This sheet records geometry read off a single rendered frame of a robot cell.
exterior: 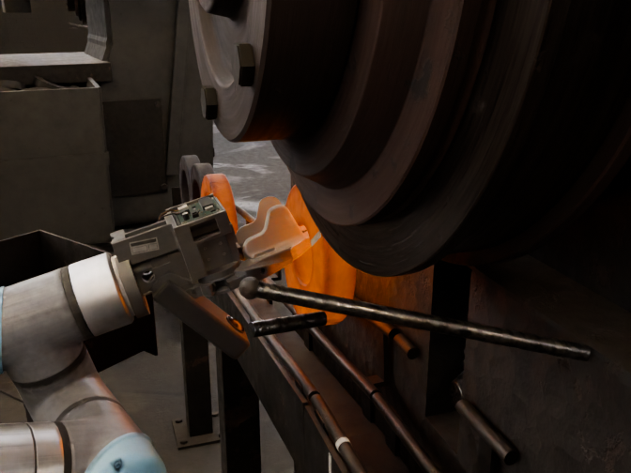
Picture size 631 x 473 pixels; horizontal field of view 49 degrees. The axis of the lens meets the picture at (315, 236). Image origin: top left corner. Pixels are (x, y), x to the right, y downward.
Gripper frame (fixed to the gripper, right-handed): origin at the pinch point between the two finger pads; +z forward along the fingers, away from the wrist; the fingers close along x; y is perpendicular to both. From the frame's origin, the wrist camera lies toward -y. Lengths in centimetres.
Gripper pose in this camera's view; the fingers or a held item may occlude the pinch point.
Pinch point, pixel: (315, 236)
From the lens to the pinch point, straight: 74.2
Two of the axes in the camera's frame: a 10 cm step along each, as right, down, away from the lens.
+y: -2.5, -9.0, -3.7
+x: -3.1, -2.9, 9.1
